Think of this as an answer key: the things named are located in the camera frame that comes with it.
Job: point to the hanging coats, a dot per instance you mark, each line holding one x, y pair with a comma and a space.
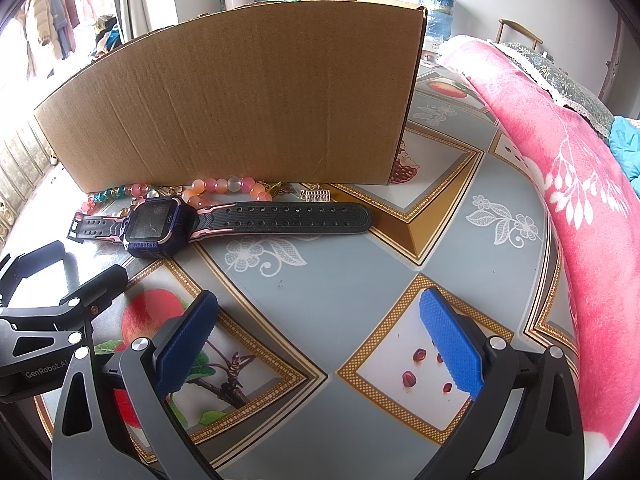
45, 20

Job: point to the black and pink smart watch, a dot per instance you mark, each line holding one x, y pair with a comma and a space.
155, 227

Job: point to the pink floral blanket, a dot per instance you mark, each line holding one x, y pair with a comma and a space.
575, 185

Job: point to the grey curtain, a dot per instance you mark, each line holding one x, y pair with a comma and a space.
140, 0

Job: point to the pile of clothes and bags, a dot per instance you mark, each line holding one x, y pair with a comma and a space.
107, 34

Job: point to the grey floral cushion cover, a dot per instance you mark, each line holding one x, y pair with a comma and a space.
550, 72

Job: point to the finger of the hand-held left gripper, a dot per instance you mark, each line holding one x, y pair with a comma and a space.
35, 260
100, 285

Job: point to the gold abacus charm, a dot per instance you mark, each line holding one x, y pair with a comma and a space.
315, 195

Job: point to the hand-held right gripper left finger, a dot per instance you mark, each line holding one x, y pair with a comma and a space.
185, 347

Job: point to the dark wooden door frame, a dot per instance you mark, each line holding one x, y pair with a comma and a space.
614, 60

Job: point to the brown cardboard box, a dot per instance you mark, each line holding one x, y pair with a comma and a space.
225, 110

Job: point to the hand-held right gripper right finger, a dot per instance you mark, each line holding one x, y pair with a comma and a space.
450, 347

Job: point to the wooden chair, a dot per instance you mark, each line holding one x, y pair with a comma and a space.
520, 26

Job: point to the blue quilt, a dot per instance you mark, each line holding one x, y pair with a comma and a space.
625, 150

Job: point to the fruit print tablecloth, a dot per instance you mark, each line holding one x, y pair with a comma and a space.
350, 285

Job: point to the gold butterfly charm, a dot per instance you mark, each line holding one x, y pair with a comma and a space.
281, 189

